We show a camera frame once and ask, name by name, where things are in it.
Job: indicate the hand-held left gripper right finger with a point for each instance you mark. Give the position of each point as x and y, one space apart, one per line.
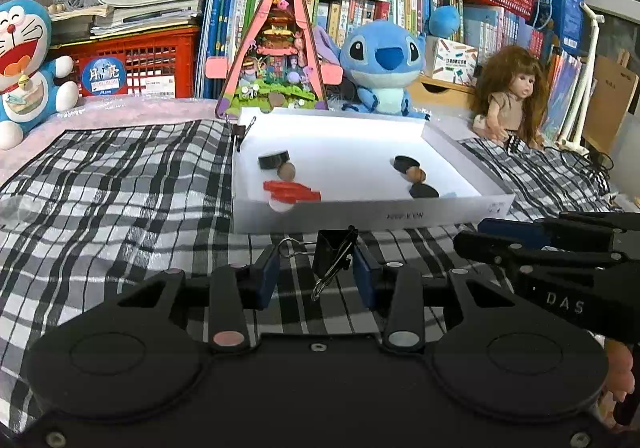
367 278

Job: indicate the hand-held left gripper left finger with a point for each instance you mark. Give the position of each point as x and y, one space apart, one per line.
267 275

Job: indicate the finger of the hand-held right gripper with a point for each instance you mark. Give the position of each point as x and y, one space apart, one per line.
500 250
510 230

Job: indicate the small white disc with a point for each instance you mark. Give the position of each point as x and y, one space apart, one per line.
281 206

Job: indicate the red toy piece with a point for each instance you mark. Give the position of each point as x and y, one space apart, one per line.
292 190

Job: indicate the small brown ball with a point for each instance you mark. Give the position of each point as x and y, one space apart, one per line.
416 174
287 171

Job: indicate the white cardboard box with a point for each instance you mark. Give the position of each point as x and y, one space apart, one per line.
350 148

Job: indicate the person's right hand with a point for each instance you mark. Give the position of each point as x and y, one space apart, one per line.
625 378

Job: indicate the long-haired baby doll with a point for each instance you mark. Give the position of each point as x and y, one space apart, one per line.
510 93

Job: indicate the small black binder clip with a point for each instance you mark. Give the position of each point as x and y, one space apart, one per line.
245 130

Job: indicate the leaning colourful thin books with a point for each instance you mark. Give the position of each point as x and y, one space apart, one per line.
562 93

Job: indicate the wooden drawer box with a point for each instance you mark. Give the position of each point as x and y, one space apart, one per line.
440 93

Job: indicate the black and white plaid blanket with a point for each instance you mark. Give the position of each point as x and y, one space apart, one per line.
125 208

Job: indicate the brown cardboard sheet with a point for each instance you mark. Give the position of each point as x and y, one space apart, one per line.
615 93

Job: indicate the patterned white carton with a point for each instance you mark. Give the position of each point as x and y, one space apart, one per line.
452 60

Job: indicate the white metal rack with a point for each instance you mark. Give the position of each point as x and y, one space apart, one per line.
592 58

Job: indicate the row of shelved books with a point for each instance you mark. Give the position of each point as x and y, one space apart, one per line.
500 33

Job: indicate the blue alien plush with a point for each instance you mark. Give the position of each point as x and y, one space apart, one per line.
382 63

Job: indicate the blue gift bag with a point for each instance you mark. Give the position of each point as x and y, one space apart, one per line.
567 18

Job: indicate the triangular miniature house model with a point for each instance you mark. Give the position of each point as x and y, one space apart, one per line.
280 48

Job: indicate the red plastic crate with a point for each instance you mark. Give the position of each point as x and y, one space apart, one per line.
150 63

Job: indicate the upright tall blue books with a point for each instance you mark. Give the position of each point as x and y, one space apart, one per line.
225 18

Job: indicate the blue robot cat plush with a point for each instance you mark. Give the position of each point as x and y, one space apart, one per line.
25 73

